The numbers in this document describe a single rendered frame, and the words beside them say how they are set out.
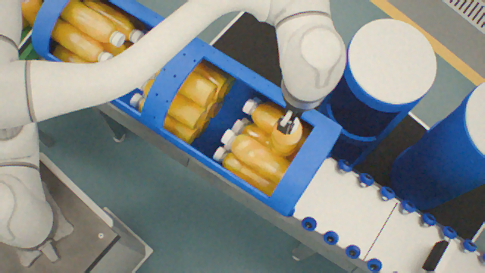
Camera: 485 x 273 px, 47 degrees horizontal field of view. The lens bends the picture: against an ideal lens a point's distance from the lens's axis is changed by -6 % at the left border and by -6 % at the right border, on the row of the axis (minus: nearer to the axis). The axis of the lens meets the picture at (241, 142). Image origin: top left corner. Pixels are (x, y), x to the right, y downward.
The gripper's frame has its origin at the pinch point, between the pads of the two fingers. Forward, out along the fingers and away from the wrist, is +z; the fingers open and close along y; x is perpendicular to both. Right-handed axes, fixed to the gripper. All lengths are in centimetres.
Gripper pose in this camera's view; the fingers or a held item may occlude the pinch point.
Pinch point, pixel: (291, 117)
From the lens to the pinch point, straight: 132.5
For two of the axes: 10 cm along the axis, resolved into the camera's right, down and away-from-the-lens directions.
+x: -8.3, -5.4, 1.1
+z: -0.3, 2.4, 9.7
